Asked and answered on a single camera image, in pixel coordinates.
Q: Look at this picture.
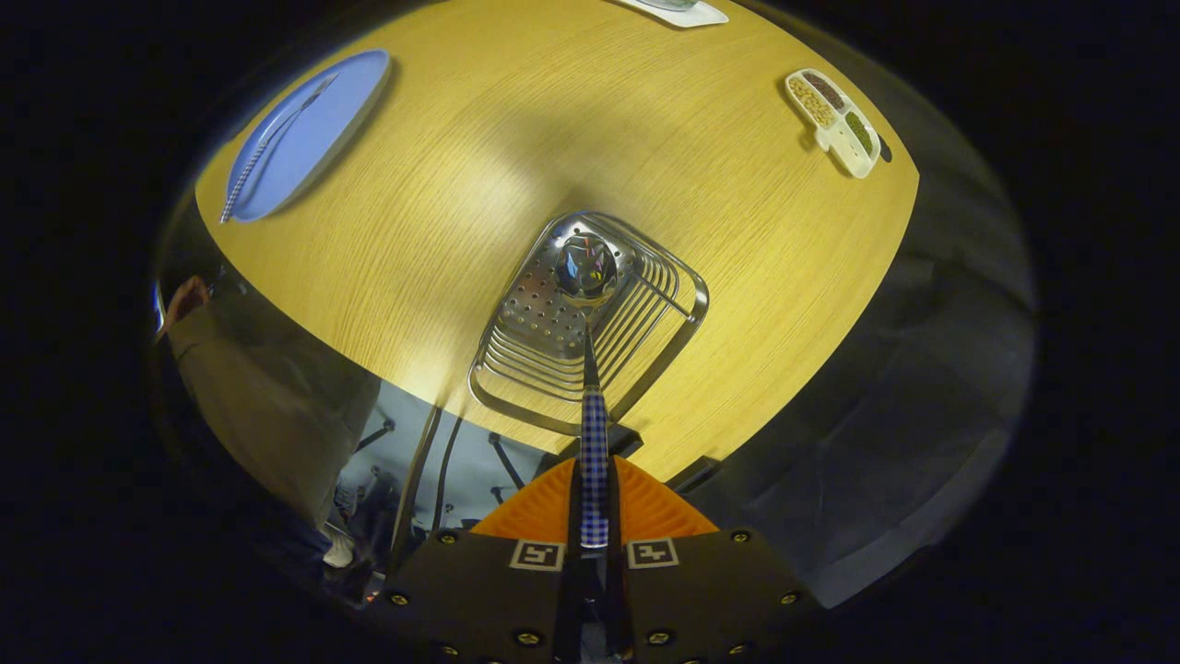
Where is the white square coaster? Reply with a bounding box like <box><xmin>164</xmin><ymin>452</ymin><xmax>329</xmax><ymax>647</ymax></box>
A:
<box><xmin>613</xmin><ymin>0</ymin><xmax>729</xmax><ymax>29</ymax></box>

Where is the spoon with blue checked handle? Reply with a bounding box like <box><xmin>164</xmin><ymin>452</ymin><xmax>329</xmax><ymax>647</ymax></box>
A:
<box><xmin>554</xmin><ymin>232</ymin><xmax>620</xmax><ymax>550</ymax></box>

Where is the black metal table leg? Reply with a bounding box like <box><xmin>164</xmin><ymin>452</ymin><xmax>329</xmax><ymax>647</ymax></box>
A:
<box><xmin>392</xmin><ymin>401</ymin><xmax>443</xmax><ymax>563</ymax></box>

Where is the fork with blue checked handle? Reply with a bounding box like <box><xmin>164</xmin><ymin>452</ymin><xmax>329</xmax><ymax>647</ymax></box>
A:
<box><xmin>218</xmin><ymin>72</ymin><xmax>340</xmax><ymax>225</ymax></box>

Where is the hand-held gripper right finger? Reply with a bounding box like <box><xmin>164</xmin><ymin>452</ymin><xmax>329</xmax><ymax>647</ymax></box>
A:
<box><xmin>604</xmin><ymin>456</ymin><xmax>817</xmax><ymax>664</ymax></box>

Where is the metal wire cutlery basket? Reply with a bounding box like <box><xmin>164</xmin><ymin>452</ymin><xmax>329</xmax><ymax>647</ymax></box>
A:
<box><xmin>467</xmin><ymin>210</ymin><xmax>711</xmax><ymax>437</ymax></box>

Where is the white divided condiment dish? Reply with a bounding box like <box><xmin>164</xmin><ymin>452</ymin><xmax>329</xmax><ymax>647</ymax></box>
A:
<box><xmin>785</xmin><ymin>68</ymin><xmax>882</xmax><ymax>180</ymax></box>

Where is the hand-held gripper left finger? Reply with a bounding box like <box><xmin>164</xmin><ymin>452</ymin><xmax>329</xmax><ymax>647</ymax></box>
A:
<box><xmin>369</xmin><ymin>456</ymin><xmax>591</xmax><ymax>664</ymax></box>

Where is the blue round plate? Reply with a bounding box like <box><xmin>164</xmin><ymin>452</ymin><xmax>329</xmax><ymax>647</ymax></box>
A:
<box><xmin>224</xmin><ymin>49</ymin><xmax>393</xmax><ymax>223</ymax></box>

